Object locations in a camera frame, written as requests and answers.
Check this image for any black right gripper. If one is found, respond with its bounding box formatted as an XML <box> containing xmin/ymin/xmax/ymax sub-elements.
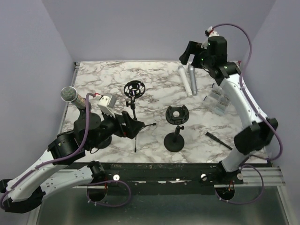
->
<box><xmin>179</xmin><ymin>41</ymin><xmax>212</xmax><ymax>70</ymax></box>

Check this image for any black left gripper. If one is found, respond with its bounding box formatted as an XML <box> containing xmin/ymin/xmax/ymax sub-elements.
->
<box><xmin>87</xmin><ymin>107</ymin><xmax>145</xmax><ymax>150</ymax></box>

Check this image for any silver grey handheld microphone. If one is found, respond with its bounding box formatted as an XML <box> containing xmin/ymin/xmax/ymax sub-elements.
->
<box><xmin>187</xmin><ymin>64</ymin><xmax>197</xmax><ymax>96</ymax></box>

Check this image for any white foam-head microphone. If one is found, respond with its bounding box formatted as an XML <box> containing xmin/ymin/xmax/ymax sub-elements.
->
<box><xmin>178</xmin><ymin>66</ymin><xmax>192</xmax><ymax>97</ymax></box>

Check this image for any black tripod microphone stand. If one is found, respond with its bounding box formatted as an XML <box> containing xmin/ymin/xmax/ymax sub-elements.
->
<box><xmin>123</xmin><ymin>80</ymin><xmax>157</xmax><ymax>153</ymax></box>

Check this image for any black round-base shock-mount stand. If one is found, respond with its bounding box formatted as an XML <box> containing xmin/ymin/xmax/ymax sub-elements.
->
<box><xmin>164</xmin><ymin>105</ymin><xmax>189</xmax><ymax>152</ymax></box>

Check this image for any copper body mesh microphone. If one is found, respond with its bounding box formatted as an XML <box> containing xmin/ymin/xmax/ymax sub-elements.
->
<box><xmin>60</xmin><ymin>86</ymin><xmax>86</xmax><ymax>110</ymax></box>

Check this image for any black clip round-base stand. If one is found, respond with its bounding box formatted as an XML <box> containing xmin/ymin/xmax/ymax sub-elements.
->
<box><xmin>74</xmin><ymin>103</ymin><xmax>112</xmax><ymax>152</ymax></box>

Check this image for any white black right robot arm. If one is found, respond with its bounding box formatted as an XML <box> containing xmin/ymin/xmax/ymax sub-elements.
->
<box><xmin>179</xmin><ymin>36</ymin><xmax>278</xmax><ymax>184</ymax></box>

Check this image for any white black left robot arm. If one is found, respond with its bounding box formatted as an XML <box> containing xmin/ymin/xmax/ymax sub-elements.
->
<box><xmin>0</xmin><ymin>110</ymin><xmax>145</xmax><ymax>213</ymax></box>

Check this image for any clear plastic screw box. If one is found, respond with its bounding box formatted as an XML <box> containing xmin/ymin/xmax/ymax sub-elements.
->
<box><xmin>203</xmin><ymin>83</ymin><xmax>231</xmax><ymax>116</ymax></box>

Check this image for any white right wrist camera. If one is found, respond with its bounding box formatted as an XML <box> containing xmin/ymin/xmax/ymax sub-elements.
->
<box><xmin>205</xmin><ymin>26</ymin><xmax>219</xmax><ymax>38</ymax></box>

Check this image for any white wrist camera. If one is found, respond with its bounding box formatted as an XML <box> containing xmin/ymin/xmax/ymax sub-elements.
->
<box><xmin>205</xmin><ymin>26</ymin><xmax>219</xmax><ymax>38</ymax></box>
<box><xmin>95</xmin><ymin>94</ymin><xmax>117</xmax><ymax>118</ymax></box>

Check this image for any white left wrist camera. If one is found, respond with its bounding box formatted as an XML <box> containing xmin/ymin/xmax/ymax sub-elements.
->
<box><xmin>95</xmin><ymin>94</ymin><xmax>117</xmax><ymax>118</ymax></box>

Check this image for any black robot mounting base rail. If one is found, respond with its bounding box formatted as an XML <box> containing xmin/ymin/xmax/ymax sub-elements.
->
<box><xmin>86</xmin><ymin>161</ymin><xmax>243</xmax><ymax>196</ymax></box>

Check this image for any black T-handle tool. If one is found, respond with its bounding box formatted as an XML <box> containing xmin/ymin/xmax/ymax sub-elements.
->
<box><xmin>205</xmin><ymin>132</ymin><xmax>232</xmax><ymax>150</ymax></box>

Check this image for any aluminium frame extrusion rail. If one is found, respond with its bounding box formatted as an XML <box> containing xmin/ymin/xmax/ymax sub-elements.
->
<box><xmin>28</xmin><ymin>168</ymin><xmax>289</xmax><ymax>225</ymax></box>

